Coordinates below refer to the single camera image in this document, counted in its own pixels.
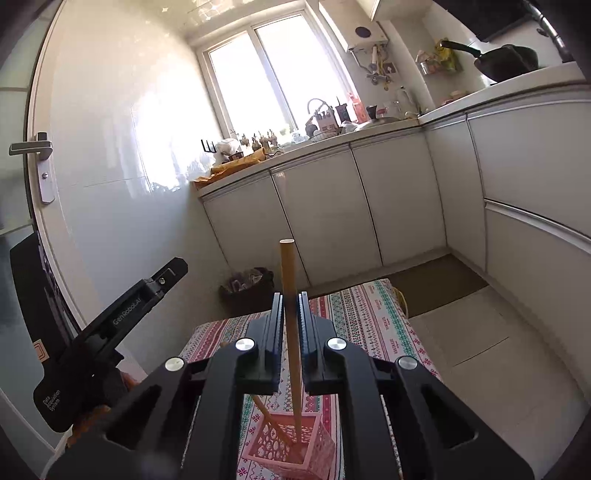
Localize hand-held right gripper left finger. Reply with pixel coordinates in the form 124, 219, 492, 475
48, 292, 284, 480

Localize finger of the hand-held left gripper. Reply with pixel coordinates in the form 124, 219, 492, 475
81, 257, 189, 343

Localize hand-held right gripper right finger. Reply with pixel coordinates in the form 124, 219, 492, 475
298, 291, 536, 480

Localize thin wooden utensil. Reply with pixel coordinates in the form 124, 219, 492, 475
279, 239, 306, 445

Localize pink plastic basket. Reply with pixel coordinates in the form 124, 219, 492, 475
241, 412, 337, 480

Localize person's left hand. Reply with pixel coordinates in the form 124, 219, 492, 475
67, 369, 141, 450

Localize dark trash bin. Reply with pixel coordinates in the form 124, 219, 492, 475
219, 268, 276, 318

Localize patterned tablecloth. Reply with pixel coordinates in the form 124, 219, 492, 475
178, 278, 445, 480

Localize yellow stool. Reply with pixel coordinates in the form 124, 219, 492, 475
392, 286, 411, 319

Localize brown floor mat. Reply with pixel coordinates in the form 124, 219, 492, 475
387, 255, 490, 319

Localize frosted glass door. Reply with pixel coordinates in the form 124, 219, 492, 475
0, 28, 90, 462

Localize white kitchen cabinets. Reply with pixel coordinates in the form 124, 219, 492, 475
198, 62, 591, 326

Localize row of small bottles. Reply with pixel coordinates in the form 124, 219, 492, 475
237, 130, 279, 149

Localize kitchen window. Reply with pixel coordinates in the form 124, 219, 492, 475
196, 13, 360, 145

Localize glass kettle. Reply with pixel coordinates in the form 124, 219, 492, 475
394, 87, 417, 117

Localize white water heater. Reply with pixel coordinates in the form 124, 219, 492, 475
318, 0, 391, 52

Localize black frying pan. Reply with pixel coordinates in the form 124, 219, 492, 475
438, 41, 540, 84

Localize black range hood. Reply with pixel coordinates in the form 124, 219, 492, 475
434, 0, 579, 63

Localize metal door handle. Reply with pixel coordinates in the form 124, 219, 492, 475
9, 132, 54, 205

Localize wall spice rack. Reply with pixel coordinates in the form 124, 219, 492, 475
417, 39, 463, 76

